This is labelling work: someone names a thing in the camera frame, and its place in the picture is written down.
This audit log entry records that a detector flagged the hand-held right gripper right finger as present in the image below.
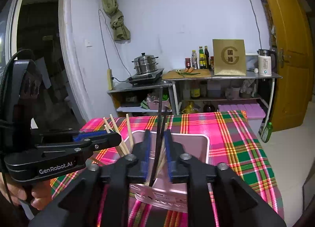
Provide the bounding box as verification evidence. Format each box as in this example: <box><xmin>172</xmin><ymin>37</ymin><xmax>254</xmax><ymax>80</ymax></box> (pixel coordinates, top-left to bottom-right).
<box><xmin>164</xmin><ymin>130</ymin><xmax>287</xmax><ymax>227</ymax></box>

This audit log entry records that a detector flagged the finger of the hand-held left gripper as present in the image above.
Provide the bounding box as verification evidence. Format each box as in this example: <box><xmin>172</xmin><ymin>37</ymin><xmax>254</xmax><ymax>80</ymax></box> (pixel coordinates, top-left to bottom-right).
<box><xmin>31</xmin><ymin>129</ymin><xmax>87</xmax><ymax>144</ymax></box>
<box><xmin>36</xmin><ymin>132</ymin><xmax>123</xmax><ymax>161</ymax></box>

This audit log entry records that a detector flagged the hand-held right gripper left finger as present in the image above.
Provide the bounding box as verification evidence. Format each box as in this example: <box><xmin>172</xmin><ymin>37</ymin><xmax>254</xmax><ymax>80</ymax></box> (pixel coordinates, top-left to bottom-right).
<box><xmin>28</xmin><ymin>130</ymin><xmax>152</xmax><ymax>227</ymax></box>

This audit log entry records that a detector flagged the pink plastic utensil holder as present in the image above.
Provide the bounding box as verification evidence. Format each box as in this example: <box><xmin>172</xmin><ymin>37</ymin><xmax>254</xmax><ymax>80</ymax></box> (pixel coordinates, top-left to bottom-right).
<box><xmin>123</xmin><ymin>130</ymin><xmax>211</xmax><ymax>214</ymax></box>

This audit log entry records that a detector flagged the row of wooden chopsticks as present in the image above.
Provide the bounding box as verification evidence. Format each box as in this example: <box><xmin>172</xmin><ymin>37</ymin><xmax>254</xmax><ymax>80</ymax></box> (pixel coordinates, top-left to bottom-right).
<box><xmin>159</xmin><ymin>106</ymin><xmax>172</xmax><ymax>144</ymax></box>

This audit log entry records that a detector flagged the person's left hand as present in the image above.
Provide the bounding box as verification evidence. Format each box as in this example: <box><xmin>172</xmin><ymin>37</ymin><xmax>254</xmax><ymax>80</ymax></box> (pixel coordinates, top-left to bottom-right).
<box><xmin>0</xmin><ymin>179</ymin><xmax>53</xmax><ymax>211</ymax></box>

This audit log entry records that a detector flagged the low metal counter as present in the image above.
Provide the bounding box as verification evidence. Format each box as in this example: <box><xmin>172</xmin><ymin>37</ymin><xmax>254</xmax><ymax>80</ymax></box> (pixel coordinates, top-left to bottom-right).
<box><xmin>107</xmin><ymin>80</ymin><xmax>173</xmax><ymax>119</ymax></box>

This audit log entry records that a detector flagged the yellowed power strip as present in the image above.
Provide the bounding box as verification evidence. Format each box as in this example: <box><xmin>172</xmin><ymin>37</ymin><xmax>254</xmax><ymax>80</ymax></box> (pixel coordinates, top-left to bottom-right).
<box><xmin>107</xmin><ymin>69</ymin><xmax>114</xmax><ymax>91</ymax></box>

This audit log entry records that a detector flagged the pink plaid tablecloth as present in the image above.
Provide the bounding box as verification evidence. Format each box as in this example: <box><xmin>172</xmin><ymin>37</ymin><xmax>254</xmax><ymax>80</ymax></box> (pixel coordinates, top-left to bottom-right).
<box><xmin>50</xmin><ymin>110</ymin><xmax>283</xmax><ymax>227</ymax></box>

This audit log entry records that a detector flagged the yellow label shelf bottle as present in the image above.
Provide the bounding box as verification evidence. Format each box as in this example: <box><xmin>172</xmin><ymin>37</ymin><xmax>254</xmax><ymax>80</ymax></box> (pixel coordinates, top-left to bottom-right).
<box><xmin>190</xmin><ymin>82</ymin><xmax>200</xmax><ymax>99</ymax></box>

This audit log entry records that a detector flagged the black induction stove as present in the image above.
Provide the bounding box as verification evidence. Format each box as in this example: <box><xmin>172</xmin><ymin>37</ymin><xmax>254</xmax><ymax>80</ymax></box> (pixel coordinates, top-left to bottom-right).
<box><xmin>126</xmin><ymin>69</ymin><xmax>165</xmax><ymax>86</ymax></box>

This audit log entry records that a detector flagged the wooden cutting board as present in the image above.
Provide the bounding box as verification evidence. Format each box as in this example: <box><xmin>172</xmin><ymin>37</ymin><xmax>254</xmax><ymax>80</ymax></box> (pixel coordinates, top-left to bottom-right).
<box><xmin>162</xmin><ymin>69</ymin><xmax>212</xmax><ymax>79</ymax></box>

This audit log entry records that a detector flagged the green onion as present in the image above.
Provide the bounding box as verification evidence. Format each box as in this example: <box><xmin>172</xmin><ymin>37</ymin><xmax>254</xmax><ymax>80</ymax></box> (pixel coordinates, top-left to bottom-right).
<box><xmin>176</xmin><ymin>69</ymin><xmax>201</xmax><ymax>77</ymax></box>

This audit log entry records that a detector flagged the pink storage box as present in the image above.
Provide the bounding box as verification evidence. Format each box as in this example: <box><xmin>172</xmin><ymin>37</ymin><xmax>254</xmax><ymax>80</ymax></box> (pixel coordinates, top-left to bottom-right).
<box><xmin>218</xmin><ymin>103</ymin><xmax>267</xmax><ymax>119</ymax></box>

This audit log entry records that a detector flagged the steel steamer pot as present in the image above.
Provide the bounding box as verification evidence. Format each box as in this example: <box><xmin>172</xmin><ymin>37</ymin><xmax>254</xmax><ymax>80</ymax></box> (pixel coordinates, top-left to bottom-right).
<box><xmin>132</xmin><ymin>53</ymin><xmax>159</xmax><ymax>75</ymax></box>

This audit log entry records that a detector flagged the clear plastic bottle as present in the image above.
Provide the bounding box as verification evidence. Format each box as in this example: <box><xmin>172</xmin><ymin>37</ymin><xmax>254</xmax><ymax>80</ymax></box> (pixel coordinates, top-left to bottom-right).
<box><xmin>191</xmin><ymin>50</ymin><xmax>199</xmax><ymax>69</ymax></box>

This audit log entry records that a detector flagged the green bottle yellow label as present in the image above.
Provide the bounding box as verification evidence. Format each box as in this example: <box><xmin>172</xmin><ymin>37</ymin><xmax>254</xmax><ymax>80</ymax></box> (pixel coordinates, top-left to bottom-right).
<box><xmin>198</xmin><ymin>46</ymin><xmax>206</xmax><ymax>69</ymax></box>

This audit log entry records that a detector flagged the green plastic floor bottle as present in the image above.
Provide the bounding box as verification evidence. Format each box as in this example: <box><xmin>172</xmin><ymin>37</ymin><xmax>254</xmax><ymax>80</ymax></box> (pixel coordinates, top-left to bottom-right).
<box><xmin>262</xmin><ymin>121</ymin><xmax>273</xmax><ymax>143</ymax></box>

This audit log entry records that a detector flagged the tall metal shelf table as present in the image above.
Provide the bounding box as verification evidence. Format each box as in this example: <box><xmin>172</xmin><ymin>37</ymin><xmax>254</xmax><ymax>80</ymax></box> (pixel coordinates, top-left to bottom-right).
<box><xmin>161</xmin><ymin>70</ymin><xmax>283</xmax><ymax>116</ymax></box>

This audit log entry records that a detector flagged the gold cardboard box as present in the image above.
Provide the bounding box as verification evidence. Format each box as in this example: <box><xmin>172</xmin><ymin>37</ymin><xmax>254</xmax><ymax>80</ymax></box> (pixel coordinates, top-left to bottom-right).
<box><xmin>212</xmin><ymin>39</ymin><xmax>247</xmax><ymax>76</ymax></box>

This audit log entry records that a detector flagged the hanging green cloth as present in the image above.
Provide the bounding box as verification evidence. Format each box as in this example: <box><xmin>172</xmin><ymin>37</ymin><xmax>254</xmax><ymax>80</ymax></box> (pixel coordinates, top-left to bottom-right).
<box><xmin>101</xmin><ymin>0</ymin><xmax>131</xmax><ymax>42</ymax></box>

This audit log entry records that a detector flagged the white electric kettle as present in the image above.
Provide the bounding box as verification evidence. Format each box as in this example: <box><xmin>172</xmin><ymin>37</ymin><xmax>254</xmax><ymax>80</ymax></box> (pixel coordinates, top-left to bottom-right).
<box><xmin>257</xmin><ymin>49</ymin><xmax>276</xmax><ymax>77</ymax></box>

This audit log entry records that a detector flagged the yellow wooden door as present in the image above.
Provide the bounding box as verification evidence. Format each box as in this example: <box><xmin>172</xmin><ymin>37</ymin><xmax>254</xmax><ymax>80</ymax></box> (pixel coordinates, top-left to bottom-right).
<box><xmin>254</xmin><ymin>0</ymin><xmax>315</xmax><ymax>132</ymax></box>

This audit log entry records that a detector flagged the thin grey wall cable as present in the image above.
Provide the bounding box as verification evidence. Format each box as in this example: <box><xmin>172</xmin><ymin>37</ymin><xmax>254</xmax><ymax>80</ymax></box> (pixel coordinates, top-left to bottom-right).
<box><xmin>98</xmin><ymin>8</ymin><xmax>110</xmax><ymax>70</ymax></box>

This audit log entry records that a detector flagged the dark wall cable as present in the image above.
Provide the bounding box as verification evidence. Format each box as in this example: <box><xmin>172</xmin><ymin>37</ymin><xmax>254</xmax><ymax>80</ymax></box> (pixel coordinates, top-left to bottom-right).
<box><xmin>236</xmin><ymin>0</ymin><xmax>262</xmax><ymax>50</ymax></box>

